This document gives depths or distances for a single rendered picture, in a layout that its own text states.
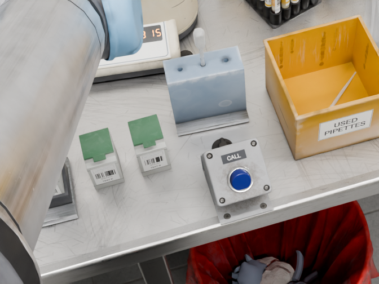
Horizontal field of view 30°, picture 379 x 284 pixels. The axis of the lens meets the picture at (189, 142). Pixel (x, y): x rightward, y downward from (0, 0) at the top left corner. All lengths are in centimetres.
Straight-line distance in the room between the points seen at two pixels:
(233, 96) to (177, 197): 15
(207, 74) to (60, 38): 51
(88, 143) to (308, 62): 32
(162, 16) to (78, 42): 60
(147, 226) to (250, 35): 34
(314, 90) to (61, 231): 39
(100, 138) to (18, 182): 63
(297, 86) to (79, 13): 59
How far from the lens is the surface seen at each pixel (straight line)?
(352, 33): 99
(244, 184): 85
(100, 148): 90
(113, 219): 92
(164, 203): 92
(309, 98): 99
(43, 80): 36
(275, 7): 106
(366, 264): 136
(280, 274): 157
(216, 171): 86
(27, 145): 31
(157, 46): 102
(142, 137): 90
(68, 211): 93
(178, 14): 103
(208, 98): 94
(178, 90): 91
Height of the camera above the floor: 168
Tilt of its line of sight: 57 degrees down
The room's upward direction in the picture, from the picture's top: 11 degrees counter-clockwise
